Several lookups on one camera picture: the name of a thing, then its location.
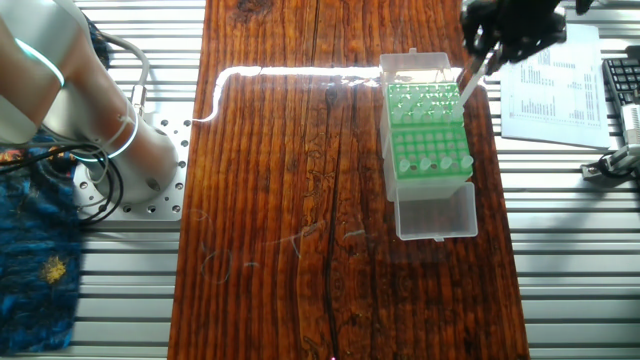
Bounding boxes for brown wooden board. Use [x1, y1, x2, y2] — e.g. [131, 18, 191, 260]
[167, 0, 531, 360]

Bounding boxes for black keyboard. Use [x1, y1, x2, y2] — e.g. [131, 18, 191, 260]
[601, 57, 640, 136]

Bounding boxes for grey base cable with connector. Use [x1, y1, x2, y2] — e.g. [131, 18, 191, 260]
[102, 33, 152, 117]

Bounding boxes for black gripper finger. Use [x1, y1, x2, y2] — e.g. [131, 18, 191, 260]
[485, 24, 569, 76]
[460, 0, 501, 57]

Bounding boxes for black base cable loops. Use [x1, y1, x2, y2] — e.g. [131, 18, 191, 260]
[0, 138, 129, 222]

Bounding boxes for printed white paper sheet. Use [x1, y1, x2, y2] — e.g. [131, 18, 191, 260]
[499, 22, 612, 150]

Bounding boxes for blue painted cloth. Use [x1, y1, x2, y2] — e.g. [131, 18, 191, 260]
[0, 12, 112, 355]

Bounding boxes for aluminium post with foot bracket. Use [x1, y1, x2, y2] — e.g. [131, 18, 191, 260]
[580, 142, 640, 182]

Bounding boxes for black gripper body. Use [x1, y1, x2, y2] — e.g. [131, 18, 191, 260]
[492, 0, 567, 44]

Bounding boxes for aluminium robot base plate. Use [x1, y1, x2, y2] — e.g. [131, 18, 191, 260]
[73, 113, 190, 223]

